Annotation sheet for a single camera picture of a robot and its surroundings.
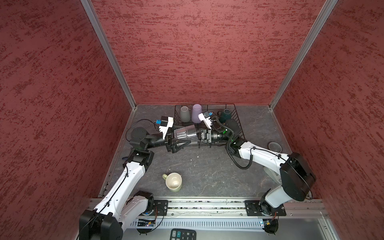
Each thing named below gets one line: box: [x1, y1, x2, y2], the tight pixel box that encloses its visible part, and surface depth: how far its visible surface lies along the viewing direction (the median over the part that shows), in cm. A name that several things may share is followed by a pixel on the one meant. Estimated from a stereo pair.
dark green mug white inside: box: [219, 108, 232, 124], surface depth 102 cm
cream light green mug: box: [162, 172, 183, 192], surface depth 77 cm
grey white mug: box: [180, 106, 191, 123], surface depth 105 cm
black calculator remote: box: [169, 228, 197, 240], surface depth 68 cm
